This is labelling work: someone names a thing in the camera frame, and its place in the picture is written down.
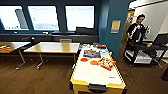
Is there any brown wooden door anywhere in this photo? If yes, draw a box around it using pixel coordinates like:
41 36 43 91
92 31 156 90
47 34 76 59
125 9 135 36

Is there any red board game box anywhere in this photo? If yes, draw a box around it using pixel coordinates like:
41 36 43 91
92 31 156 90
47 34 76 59
97 56 118 72

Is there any yellow wall sign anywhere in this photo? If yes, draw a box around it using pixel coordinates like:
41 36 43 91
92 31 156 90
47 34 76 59
110 19 122 35

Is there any yellow wooden table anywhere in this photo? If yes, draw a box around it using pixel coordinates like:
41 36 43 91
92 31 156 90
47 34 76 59
23 41 81 70

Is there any bright window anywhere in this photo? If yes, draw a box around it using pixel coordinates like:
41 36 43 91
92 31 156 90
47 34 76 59
64 5 96 32
0 5 25 31
27 5 60 32

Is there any black cushion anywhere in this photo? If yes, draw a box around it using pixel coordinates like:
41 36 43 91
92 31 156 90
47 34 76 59
74 26 99 36

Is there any orange red flat item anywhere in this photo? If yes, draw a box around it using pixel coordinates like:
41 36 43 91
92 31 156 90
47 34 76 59
0 44 13 52

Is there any orange round lid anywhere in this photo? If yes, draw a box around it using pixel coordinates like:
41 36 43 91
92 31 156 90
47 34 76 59
89 60 99 66

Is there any blue purple board game box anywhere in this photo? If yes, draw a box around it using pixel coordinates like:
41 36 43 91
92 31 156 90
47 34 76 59
82 48 102 59

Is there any white serving table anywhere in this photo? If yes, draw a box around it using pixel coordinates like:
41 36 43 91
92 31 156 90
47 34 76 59
69 44 128 94

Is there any white bowl blue rim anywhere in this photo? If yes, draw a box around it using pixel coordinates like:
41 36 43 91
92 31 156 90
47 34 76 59
99 47 110 54

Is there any person in dark shirt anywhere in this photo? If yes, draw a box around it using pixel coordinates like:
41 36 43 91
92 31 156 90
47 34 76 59
125 13 148 44

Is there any small red flat box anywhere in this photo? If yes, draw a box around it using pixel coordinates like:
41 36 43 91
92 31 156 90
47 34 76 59
96 44 107 49

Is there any black office chair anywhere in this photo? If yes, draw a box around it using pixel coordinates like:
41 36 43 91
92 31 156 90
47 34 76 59
19 35 36 52

